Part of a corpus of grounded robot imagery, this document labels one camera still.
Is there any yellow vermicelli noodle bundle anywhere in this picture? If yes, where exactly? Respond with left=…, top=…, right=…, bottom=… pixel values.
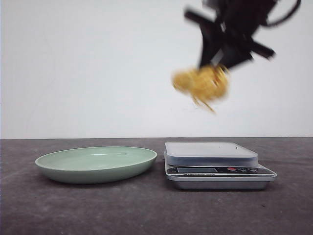
left=172, top=64, right=229, bottom=112

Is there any light green oval plate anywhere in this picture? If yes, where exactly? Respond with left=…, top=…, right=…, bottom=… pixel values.
left=35, top=146, right=157, bottom=184

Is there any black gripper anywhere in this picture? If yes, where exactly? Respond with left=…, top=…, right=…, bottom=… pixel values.
left=184, top=0, right=276, bottom=69

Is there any silver digital kitchen scale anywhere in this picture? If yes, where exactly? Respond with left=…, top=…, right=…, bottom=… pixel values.
left=164, top=141, right=277, bottom=189

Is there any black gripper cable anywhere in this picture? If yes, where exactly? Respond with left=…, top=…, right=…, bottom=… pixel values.
left=260, top=0, right=302, bottom=27

